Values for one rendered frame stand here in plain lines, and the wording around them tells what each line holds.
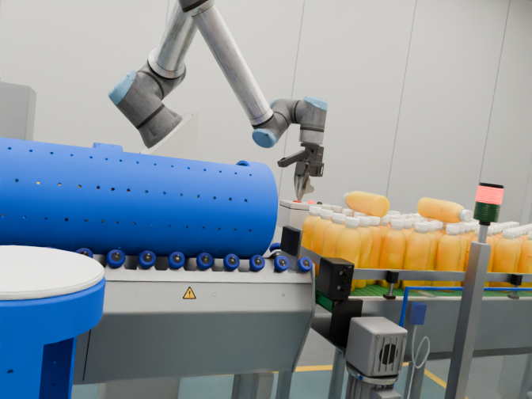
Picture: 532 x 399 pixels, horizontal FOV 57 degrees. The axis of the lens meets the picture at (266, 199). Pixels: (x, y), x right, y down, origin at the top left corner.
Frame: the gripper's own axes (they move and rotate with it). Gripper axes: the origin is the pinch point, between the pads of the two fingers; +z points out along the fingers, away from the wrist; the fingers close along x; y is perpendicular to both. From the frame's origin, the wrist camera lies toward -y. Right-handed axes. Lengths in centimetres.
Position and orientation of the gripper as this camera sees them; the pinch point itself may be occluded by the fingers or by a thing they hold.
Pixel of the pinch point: (298, 197)
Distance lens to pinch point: 180.9
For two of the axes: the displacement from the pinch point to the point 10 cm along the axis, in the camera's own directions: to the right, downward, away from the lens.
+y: 9.1, 0.8, 4.0
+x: -3.9, -1.3, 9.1
